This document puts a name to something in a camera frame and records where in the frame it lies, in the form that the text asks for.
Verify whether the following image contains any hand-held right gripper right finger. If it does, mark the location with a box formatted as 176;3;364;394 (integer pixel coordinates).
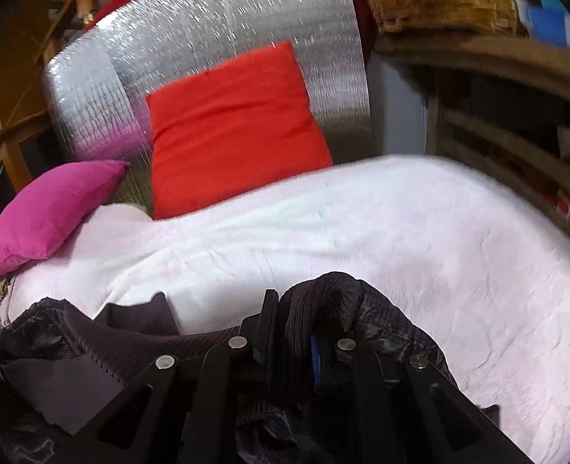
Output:
308;331;532;464

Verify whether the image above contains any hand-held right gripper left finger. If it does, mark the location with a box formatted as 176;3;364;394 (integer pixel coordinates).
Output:
67;289;281;464

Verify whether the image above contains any dark quilted zip jacket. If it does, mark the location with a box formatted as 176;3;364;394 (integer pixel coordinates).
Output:
0;271;501;464

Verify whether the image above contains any white quilted blanket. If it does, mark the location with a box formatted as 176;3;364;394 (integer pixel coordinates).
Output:
4;155;570;464

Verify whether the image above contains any pink pillow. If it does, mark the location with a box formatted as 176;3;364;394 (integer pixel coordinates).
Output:
0;159;131;282

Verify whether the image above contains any red pillow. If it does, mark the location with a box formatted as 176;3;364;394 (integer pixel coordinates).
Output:
145;41;334;220

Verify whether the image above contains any wooden column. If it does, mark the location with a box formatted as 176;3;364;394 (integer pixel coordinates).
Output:
0;10;59;194

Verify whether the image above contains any silver foil insulation mat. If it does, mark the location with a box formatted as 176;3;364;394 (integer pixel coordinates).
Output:
42;0;373;204

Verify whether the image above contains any blue cardboard box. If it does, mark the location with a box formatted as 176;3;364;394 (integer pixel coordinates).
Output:
525;4;570;48

